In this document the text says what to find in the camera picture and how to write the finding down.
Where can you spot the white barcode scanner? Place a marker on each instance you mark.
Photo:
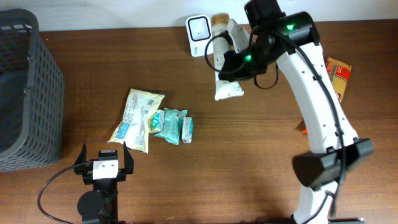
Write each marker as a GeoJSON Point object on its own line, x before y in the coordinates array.
{"type": "Point", "coordinates": [199, 33]}

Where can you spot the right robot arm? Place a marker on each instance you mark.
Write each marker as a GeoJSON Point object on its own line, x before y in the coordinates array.
{"type": "Point", "coordinates": [292, 42]}

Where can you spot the white tube with brown cap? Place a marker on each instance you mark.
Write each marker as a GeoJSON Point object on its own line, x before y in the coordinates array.
{"type": "Point", "coordinates": [225, 88]}

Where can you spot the cream snack bag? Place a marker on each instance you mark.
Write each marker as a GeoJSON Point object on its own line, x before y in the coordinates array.
{"type": "Point", "coordinates": [133, 130]}

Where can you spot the orange spaghetti packet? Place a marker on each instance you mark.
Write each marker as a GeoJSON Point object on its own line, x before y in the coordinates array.
{"type": "Point", "coordinates": [339, 74]}

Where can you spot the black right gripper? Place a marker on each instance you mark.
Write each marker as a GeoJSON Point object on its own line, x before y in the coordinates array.
{"type": "Point", "coordinates": [229, 71]}

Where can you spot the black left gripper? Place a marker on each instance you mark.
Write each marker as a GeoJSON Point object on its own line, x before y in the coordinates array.
{"type": "Point", "coordinates": [129, 163]}

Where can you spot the small white teal box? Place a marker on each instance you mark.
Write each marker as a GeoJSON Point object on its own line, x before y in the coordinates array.
{"type": "Point", "coordinates": [187, 130]}

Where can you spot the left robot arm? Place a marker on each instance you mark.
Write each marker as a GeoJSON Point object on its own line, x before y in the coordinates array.
{"type": "Point", "coordinates": [100, 205]}

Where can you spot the dark grey plastic basket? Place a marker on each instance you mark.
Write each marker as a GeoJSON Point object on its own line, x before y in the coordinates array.
{"type": "Point", "coordinates": [32, 95]}

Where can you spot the small teal white packet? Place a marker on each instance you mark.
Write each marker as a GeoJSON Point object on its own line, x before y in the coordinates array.
{"type": "Point", "coordinates": [156, 123]}

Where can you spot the teal tissue packet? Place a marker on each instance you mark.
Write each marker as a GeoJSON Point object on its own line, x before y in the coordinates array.
{"type": "Point", "coordinates": [173, 121]}

